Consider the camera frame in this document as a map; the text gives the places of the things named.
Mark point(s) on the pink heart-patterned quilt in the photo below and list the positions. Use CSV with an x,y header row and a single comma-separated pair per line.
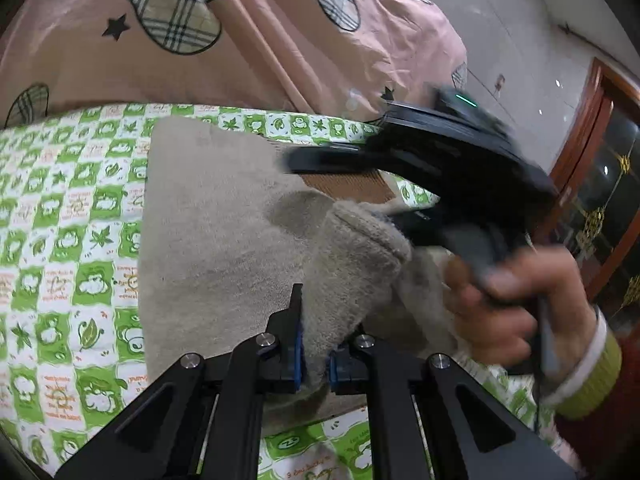
x,y
344,58

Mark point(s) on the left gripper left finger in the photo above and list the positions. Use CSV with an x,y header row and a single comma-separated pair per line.
x,y
201,419

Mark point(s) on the person's right hand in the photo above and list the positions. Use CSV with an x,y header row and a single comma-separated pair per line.
x,y
491,319

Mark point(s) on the wooden glass door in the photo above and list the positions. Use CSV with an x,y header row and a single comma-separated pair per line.
x,y
597,215

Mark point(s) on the beige fleece garment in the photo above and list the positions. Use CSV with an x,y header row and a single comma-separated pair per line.
x,y
226,234

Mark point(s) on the right forearm with sleeve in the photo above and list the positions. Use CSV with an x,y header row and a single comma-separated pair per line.
x,y
596,408

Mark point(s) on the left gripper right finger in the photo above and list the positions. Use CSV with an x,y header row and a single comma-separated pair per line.
x,y
430,419

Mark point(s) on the green checkered bed sheet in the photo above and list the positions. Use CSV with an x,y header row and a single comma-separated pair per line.
x,y
72,346

